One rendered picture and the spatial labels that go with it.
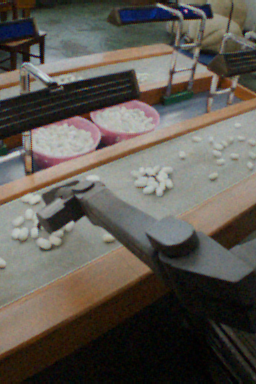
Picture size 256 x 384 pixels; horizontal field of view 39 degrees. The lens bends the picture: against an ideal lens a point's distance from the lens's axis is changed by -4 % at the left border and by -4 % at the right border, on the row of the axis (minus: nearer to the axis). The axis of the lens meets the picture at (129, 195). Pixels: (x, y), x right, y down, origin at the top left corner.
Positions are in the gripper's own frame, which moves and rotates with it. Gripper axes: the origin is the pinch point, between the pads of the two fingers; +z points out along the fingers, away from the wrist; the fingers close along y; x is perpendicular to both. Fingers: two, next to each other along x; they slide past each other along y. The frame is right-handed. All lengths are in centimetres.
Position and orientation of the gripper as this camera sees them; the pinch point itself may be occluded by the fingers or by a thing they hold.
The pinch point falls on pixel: (53, 199)
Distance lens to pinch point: 99.3
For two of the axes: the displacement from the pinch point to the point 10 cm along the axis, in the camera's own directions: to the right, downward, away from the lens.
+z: -5.1, 0.2, 8.6
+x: 3.2, 9.3, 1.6
